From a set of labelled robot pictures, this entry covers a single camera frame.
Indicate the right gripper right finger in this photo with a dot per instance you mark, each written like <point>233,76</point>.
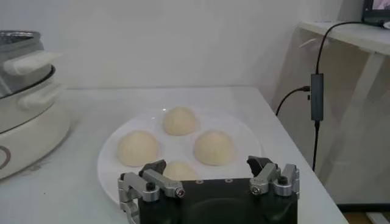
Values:
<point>265,176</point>

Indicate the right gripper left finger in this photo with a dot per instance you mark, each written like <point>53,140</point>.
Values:
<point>158,179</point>

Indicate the white steamed baozi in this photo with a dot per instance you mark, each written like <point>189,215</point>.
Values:
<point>179,120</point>
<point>214,147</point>
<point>137,148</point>
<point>180,172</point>

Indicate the white round plate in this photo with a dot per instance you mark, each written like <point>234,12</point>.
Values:
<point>180,146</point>

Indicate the black usb hub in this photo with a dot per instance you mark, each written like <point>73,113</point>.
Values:
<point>317,97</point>

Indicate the cream electric cooker base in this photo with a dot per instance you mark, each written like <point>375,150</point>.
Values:
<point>30,137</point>

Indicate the black laptop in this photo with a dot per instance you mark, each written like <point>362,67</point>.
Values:
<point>377,9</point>

